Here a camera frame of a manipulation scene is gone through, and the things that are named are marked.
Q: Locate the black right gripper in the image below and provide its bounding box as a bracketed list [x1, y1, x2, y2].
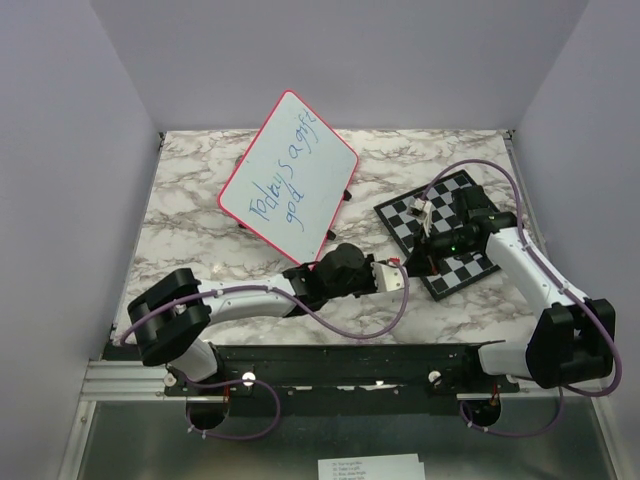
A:
[402, 222, 476, 277]

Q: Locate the pink framed whiteboard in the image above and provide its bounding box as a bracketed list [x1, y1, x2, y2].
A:
[218, 90, 359, 264]

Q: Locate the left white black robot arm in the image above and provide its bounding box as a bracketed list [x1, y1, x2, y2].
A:
[123, 243, 382, 395]

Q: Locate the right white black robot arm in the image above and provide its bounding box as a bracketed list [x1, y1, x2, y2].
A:
[404, 186, 615, 392]

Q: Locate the black whiteboard stand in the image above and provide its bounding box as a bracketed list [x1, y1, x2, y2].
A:
[238, 189, 353, 240]

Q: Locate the black white chessboard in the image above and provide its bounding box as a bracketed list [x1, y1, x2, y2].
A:
[374, 169, 503, 302]

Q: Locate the white instruction paper sheet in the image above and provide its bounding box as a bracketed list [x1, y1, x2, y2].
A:
[317, 454, 426, 480]

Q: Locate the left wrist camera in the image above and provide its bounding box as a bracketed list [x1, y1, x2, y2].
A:
[371, 258, 405, 293]

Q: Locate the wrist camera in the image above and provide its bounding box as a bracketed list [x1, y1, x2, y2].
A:
[407, 198, 434, 238]
[371, 258, 405, 293]

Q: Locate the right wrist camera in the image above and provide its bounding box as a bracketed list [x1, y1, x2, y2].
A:
[407, 198, 434, 238]

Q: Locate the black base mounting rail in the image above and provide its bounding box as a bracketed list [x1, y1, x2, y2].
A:
[165, 344, 519, 417]

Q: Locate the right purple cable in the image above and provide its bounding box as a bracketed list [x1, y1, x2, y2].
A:
[419, 158, 621, 437]

